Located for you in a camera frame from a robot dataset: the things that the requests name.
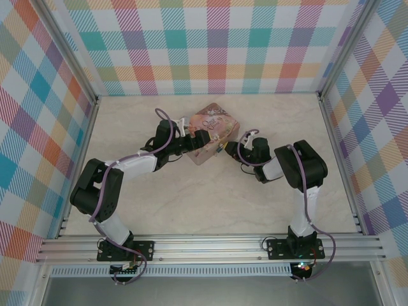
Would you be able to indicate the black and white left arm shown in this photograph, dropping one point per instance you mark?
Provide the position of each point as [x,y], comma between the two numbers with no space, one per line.
[134,165]

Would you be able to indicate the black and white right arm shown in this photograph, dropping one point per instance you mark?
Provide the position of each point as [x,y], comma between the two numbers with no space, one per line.
[315,165]

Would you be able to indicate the small controller board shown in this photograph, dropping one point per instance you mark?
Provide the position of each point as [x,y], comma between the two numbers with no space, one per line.
[304,267]
[122,271]

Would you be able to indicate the grey metal panel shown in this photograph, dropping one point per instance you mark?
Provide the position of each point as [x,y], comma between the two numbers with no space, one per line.
[207,291]

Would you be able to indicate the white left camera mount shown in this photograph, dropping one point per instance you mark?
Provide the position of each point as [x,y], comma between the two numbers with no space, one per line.
[182,127]

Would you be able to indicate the aluminium floor rail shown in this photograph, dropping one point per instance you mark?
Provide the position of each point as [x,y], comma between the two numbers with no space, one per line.
[79,165]
[339,159]

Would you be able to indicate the wide aluminium base rail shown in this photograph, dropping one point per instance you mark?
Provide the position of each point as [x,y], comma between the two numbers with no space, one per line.
[207,247]

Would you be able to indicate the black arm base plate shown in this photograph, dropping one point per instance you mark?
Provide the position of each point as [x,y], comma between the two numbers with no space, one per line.
[277,250]
[146,250]

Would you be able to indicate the aluminium frame post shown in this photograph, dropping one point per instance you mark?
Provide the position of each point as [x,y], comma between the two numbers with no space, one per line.
[345,48]
[68,51]

